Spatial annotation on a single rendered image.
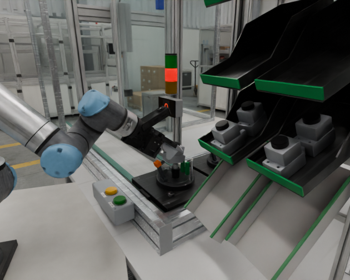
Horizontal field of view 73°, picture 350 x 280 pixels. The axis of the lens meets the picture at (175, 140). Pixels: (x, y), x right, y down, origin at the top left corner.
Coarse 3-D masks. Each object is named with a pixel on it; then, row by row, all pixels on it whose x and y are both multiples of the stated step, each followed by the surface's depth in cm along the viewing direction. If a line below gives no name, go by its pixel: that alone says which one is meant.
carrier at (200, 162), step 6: (204, 156) 110; (210, 156) 105; (216, 156) 105; (198, 162) 104; (204, 162) 104; (210, 162) 99; (216, 162) 98; (198, 168) 98; (204, 168) 98; (210, 168) 98; (204, 174) 95
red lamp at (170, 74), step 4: (168, 68) 95; (172, 68) 95; (176, 68) 95; (168, 72) 95; (172, 72) 94; (176, 72) 96; (168, 76) 95; (172, 76) 95; (176, 76) 96; (168, 80) 96; (172, 80) 96; (176, 80) 97
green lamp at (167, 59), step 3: (165, 57) 94; (168, 57) 93; (171, 57) 93; (174, 57) 93; (165, 60) 94; (168, 60) 93; (171, 60) 93; (174, 60) 93; (165, 63) 95; (168, 63) 93; (171, 63) 93; (174, 63) 94; (165, 66) 95; (168, 66) 94; (171, 66) 94; (174, 66) 94
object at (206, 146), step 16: (240, 96) 62; (256, 96) 65; (272, 96) 68; (272, 112) 52; (288, 112) 54; (272, 128) 53; (208, 144) 57; (256, 144) 52; (224, 160) 53; (240, 160) 52
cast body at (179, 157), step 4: (164, 152) 84; (180, 152) 83; (164, 156) 83; (176, 156) 82; (180, 156) 84; (184, 156) 87; (164, 160) 83; (168, 160) 82; (172, 160) 82; (176, 160) 83; (180, 160) 84; (184, 160) 88
